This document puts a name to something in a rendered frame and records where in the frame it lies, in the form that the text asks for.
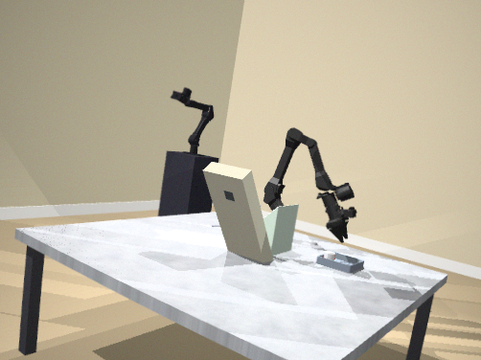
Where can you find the white cylinder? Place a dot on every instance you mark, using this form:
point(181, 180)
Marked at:
point(329, 255)

